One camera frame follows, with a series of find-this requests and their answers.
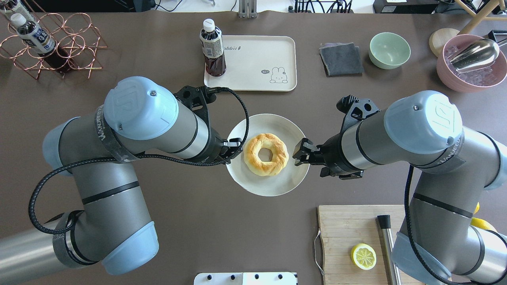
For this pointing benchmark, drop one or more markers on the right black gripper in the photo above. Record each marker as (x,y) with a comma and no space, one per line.
(332,152)

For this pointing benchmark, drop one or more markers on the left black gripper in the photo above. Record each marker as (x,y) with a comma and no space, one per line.
(216,146)

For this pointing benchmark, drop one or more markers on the glazed donut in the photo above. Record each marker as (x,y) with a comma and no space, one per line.
(265,155)

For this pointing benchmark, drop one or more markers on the white round plate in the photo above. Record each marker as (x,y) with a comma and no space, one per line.
(290,177)

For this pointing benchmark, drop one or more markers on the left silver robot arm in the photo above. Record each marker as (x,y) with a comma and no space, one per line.
(139,119)

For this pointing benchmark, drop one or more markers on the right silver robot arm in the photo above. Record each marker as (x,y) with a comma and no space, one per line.
(450,167)

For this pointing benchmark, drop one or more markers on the cream rabbit tray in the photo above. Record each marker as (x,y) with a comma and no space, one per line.
(257,63)

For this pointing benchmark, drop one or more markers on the dark drink bottle on tray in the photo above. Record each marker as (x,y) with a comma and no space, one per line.
(212,48)

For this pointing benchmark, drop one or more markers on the grey folded cloth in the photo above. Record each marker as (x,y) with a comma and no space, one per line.
(341,59)

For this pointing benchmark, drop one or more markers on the steel muddler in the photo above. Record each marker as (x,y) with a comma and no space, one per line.
(393,274)

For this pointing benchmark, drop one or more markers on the wooden cutting board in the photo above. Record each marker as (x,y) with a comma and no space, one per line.
(344,226)

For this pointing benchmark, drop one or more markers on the half lemon slice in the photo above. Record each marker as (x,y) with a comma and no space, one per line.
(363,256)

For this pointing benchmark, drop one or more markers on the mint green bowl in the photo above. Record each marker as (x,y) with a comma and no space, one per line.
(388,50)

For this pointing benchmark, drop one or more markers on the wooden mug tree stand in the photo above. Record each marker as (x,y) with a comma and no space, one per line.
(440,37)

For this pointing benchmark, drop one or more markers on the whole yellow lemon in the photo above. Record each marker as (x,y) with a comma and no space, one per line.
(482,224)

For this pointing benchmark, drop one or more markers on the pink ice bowl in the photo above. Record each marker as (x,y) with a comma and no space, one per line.
(468,82)

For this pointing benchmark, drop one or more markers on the steel ice scoop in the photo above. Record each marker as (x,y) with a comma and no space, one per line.
(479,54)

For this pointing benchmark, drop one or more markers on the bottle in rack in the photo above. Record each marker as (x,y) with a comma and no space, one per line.
(44,45)
(11,7)

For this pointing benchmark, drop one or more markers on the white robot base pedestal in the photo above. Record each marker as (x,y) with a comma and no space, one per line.
(246,278)

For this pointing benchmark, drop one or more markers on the copper wire bottle rack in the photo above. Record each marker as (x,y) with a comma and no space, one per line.
(77,39)

